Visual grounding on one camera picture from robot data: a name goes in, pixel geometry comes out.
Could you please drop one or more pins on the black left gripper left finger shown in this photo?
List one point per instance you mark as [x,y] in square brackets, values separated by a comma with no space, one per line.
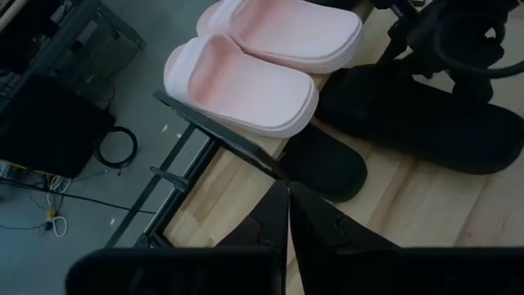
[254,262]

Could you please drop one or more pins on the grey metal rack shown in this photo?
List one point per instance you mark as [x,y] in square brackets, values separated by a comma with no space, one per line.
[61,45]

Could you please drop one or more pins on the black bean bag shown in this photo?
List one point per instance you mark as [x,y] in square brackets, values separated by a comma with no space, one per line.
[409,123]

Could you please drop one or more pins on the black equipment case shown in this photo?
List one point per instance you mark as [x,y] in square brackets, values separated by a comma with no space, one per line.
[49,131]

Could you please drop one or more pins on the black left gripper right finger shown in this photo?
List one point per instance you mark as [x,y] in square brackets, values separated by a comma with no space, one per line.
[327,254]

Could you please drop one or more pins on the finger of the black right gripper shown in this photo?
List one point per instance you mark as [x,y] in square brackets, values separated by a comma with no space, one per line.
[472,88]
[397,47]

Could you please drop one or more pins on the black aluminium rig frame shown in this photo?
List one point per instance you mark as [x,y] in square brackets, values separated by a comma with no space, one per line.
[180,192]

